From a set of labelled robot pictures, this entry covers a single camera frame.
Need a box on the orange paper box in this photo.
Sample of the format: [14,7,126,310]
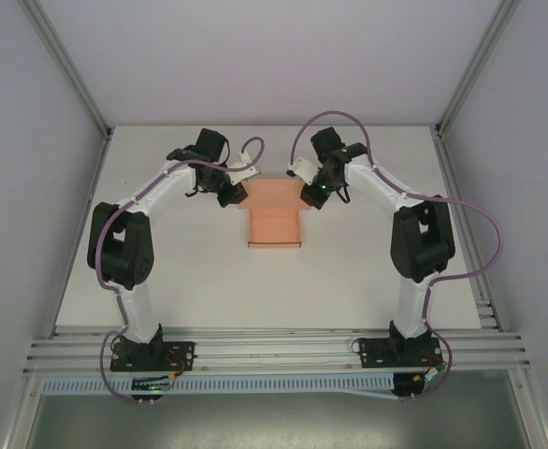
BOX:
[235,179,307,251]

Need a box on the black controller box green light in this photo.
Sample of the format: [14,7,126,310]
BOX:
[128,376,175,406]

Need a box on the aluminium table side rail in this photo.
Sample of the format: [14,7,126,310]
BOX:
[49,135,112,339]
[433,133,507,334]

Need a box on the aluminium mounting rail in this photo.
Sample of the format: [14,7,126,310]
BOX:
[20,326,533,376]

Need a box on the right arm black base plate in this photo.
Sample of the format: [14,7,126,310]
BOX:
[356,335,444,371]

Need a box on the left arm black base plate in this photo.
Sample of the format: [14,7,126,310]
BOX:
[109,340,196,373]

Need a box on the aluminium frame post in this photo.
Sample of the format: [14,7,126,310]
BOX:
[433,0,524,138]
[19,0,114,142]

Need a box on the white slotted cable duct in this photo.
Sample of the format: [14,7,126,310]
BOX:
[41,372,399,399]

